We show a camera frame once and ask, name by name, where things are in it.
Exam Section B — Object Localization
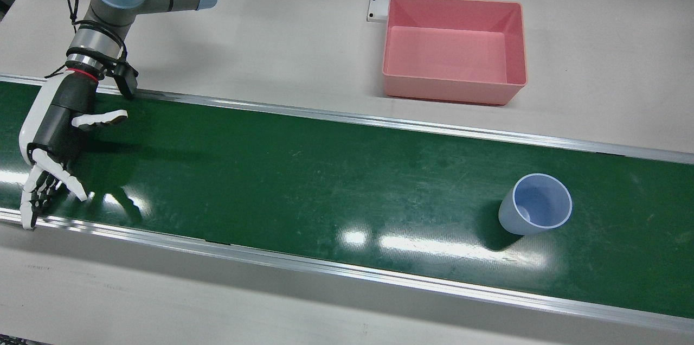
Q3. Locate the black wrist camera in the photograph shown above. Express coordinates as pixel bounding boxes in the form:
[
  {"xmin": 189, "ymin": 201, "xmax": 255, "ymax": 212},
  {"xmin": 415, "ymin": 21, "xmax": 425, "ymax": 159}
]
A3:
[{"xmin": 111, "ymin": 60, "xmax": 139, "ymax": 99}]

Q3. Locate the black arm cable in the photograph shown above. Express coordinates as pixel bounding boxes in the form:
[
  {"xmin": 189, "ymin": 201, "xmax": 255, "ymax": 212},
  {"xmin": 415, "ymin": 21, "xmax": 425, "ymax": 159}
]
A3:
[{"xmin": 45, "ymin": 0, "xmax": 128, "ymax": 80}]

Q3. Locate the green conveyor belt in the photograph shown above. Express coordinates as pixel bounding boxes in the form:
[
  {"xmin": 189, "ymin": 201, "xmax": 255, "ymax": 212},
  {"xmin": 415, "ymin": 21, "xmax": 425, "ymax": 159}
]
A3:
[{"xmin": 0, "ymin": 75, "xmax": 694, "ymax": 335}]

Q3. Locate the pink plastic box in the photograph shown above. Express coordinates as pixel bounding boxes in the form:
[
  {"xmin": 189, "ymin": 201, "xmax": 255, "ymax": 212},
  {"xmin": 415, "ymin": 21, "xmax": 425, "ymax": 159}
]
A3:
[{"xmin": 382, "ymin": 0, "xmax": 528, "ymax": 106}]

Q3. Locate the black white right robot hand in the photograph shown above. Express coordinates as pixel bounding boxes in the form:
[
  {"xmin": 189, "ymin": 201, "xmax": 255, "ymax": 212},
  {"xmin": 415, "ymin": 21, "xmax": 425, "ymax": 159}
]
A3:
[{"xmin": 19, "ymin": 68, "xmax": 129, "ymax": 231}]

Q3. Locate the light blue plastic cup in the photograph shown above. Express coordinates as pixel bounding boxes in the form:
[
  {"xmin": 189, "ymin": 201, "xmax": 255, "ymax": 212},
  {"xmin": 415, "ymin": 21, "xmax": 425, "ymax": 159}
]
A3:
[{"xmin": 498, "ymin": 173, "xmax": 573, "ymax": 236}]

